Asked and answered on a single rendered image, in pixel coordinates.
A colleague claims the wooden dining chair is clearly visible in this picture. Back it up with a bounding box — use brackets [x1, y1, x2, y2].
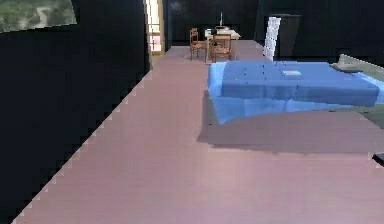
[189, 27, 208, 62]
[209, 33, 233, 63]

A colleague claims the blue bed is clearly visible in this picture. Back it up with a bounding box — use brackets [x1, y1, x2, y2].
[207, 60, 384, 126]

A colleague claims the pale dining table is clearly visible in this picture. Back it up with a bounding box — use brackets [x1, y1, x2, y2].
[204, 28, 242, 62]

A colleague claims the pale wooden room door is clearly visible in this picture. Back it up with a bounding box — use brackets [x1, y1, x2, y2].
[143, 0, 166, 57]

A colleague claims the small white flat object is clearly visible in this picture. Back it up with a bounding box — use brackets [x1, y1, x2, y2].
[281, 69, 303, 77]

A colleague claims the grey green pillow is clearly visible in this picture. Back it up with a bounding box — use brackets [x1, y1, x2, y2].
[330, 53, 384, 83]

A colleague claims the black flat object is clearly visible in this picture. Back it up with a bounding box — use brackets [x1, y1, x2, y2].
[371, 152, 384, 167]

